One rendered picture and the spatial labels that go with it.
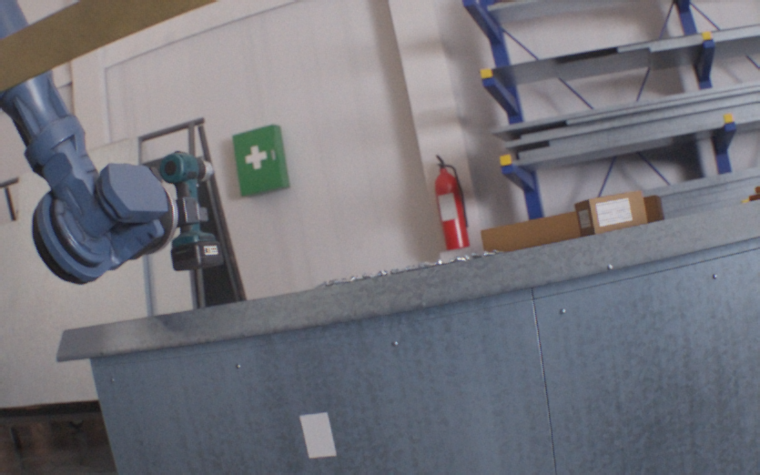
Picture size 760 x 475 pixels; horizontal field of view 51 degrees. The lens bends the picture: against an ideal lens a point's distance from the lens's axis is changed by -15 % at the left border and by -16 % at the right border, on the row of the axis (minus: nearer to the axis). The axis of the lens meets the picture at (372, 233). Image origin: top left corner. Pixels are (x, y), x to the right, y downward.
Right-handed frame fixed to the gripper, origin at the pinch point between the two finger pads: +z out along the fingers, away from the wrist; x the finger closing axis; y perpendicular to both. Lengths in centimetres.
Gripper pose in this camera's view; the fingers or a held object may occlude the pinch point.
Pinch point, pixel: (189, 217)
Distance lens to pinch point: 184.1
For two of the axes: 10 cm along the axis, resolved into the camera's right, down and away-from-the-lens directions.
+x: 9.4, -1.9, -2.9
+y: 1.8, 9.8, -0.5
